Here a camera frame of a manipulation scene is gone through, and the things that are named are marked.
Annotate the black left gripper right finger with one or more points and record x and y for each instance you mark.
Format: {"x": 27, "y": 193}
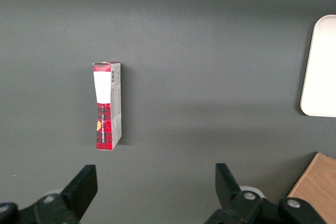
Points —
{"x": 231, "y": 200}

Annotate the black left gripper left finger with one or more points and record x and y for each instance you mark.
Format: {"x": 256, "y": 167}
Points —
{"x": 78, "y": 195}

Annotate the wooden drawer cabinet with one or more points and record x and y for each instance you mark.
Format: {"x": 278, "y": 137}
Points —
{"x": 319, "y": 179}

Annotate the red plaid carton box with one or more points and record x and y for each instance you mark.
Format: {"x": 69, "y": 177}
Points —
{"x": 115, "y": 103}

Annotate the cream plastic tray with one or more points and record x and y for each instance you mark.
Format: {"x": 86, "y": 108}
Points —
{"x": 321, "y": 69}

